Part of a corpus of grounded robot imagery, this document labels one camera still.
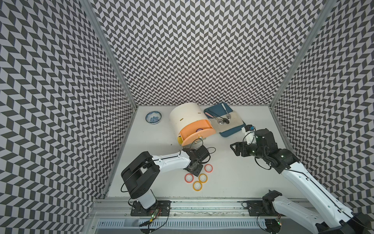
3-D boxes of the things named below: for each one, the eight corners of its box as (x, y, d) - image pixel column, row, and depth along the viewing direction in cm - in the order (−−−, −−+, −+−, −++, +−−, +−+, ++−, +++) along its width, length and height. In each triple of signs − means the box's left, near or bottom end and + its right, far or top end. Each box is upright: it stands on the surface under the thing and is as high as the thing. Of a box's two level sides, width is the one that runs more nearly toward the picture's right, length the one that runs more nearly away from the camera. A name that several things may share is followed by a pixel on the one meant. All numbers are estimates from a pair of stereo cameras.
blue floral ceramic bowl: (144, 119, 111) (143, 116, 107) (156, 112, 116) (155, 108, 112) (151, 126, 106) (150, 122, 103) (163, 118, 111) (162, 114, 108)
